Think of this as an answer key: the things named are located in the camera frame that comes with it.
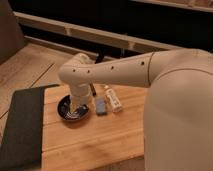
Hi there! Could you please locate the wooden cutting board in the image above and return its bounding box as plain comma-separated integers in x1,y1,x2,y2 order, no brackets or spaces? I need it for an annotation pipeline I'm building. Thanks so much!
41,85,147,171

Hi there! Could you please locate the white tube bottle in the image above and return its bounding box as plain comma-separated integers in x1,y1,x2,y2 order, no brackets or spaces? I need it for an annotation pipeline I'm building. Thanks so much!
104,85,122,113

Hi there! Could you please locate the dark grey mat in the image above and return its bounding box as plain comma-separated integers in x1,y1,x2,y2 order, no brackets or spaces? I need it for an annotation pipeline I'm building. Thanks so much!
0,84,56,171

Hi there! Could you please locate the dark ceramic bowl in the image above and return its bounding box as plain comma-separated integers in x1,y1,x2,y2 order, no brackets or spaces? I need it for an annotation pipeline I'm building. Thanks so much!
57,95,89,121

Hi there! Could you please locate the blue sponge block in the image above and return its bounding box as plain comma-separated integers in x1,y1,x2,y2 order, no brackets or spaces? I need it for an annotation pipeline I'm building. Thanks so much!
95,98,107,116

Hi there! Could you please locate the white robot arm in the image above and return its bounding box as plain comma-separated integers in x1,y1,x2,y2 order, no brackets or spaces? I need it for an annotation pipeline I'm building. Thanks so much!
59,48,213,171

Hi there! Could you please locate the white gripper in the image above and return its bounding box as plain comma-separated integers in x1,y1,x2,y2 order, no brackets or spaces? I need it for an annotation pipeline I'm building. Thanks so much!
70,84,91,108

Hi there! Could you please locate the black rectangular block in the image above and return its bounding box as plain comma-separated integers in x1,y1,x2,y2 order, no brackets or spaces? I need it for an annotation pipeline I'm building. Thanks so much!
90,84,97,97

